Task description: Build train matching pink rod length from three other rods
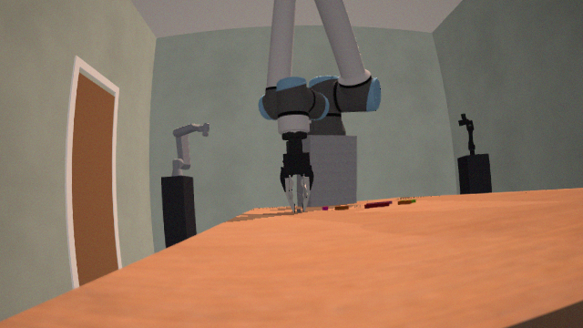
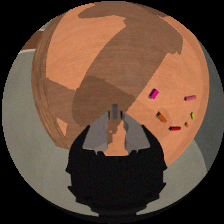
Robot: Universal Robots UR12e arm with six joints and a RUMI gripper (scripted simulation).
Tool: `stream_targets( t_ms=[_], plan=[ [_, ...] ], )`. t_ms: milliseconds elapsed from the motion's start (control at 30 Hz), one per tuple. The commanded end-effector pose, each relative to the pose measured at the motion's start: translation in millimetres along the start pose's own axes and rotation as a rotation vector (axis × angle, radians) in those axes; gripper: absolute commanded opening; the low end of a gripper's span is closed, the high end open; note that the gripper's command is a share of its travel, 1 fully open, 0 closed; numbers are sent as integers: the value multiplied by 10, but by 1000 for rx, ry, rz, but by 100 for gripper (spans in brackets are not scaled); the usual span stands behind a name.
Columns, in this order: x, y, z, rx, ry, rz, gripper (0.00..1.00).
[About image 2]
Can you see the magenta rod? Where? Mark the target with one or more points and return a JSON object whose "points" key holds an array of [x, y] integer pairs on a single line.
{"points": [[154, 93]]}

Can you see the pink rod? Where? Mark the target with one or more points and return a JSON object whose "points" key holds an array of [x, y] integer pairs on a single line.
{"points": [[190, 98]]}

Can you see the grey rod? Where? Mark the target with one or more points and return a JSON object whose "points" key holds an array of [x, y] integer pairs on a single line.
{"points": [[114, 111]]}

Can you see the dark red rod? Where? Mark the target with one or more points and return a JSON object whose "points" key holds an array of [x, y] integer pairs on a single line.
{"points": [[172, 128]]}

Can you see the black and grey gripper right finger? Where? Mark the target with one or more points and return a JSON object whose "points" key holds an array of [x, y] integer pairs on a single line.
{"points": [[139, 138]]}

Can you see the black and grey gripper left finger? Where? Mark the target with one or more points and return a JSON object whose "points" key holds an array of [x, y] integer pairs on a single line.
{"points": [[91, 140]]}

